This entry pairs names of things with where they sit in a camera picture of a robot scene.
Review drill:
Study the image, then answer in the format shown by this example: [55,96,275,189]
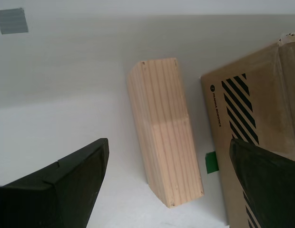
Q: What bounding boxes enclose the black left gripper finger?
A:
[228,138,295,228]
[0,138,110,228]

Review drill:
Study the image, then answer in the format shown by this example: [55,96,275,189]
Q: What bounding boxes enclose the light wooden block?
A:
[126,57,205,209]

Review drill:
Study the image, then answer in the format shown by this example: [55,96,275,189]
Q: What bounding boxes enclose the green tape strip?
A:
[205,151,220,174]

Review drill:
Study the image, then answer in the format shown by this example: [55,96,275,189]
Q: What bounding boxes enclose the brown cardboard box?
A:
[200,32,295,228]

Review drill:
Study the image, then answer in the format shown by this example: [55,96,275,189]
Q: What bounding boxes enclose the gray tape square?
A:
[0,7,30,35]

